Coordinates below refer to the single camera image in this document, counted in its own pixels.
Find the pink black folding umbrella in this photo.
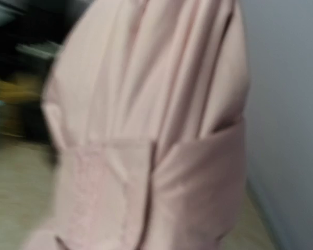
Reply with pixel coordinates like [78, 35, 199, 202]
[23, 1, 249, 249]

